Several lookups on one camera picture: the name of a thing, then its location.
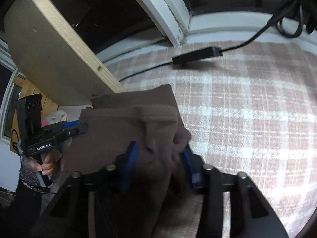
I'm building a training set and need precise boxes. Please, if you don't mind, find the brown sweatshirt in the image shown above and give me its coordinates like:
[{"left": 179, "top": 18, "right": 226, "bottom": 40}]
[{"left": 63, "top": 84, "right": 191, "bottom": 237}]

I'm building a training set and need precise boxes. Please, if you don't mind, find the person's left hand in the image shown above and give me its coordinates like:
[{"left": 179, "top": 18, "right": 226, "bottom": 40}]
[{"left": 30, "top": 150, "right": 62, "bottom": 176}]

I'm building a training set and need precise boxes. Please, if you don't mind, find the white folded cloth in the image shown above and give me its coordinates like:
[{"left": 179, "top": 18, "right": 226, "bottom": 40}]
[{"left": 45, "top": 110, "right": 67, "bottom": 125}]

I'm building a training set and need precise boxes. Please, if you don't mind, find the light wooden cabinet panel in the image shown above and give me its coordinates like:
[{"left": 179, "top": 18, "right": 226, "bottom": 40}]
[{"left": 4, "top": 0, "right": 124, "bottom": 106}]

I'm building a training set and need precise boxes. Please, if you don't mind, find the pink plaid blanket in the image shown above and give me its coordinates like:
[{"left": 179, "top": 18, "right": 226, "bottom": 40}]
[{"left": 106, "top": 42, "right": 316, "bottom": 237}]

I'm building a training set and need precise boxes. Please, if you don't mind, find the black power adapter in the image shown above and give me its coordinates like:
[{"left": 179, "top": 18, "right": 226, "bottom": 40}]
[{"left": 172, "top": 47, "right": 222, "bottom": 64}]

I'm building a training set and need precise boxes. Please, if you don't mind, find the white window frame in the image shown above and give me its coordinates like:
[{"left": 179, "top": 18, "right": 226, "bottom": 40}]
[{"left": 136, "top": 0, "right": 191, "bottom": 46}]

